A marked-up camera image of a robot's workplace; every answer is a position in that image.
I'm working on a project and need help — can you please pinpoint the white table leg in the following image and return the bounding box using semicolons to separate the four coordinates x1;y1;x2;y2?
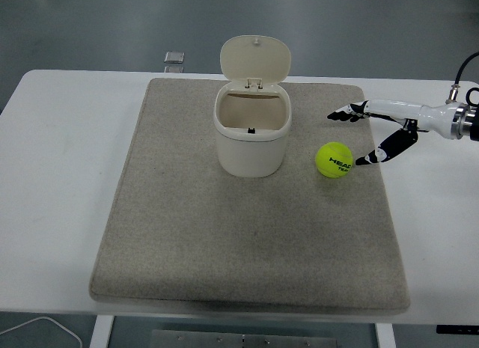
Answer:
375;321;397;348
89;315;115;348

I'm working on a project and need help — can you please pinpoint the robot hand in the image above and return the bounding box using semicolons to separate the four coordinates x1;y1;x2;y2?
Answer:
326;99;458;168

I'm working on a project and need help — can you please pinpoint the cream bin with hinged lid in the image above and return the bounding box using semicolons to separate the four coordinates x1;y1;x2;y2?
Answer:
213;34;293;179

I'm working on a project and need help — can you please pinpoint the black table control panel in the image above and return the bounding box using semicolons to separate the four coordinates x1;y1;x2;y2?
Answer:
436;324;479;335

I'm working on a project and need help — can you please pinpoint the white cable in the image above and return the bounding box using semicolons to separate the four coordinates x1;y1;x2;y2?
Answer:
0;317;82;348

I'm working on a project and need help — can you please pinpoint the yellow tennis ball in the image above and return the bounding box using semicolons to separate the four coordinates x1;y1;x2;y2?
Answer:
314;141;354;179

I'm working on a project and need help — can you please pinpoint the grey fabric mat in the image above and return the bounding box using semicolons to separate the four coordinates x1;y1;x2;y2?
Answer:
88;77;412;314

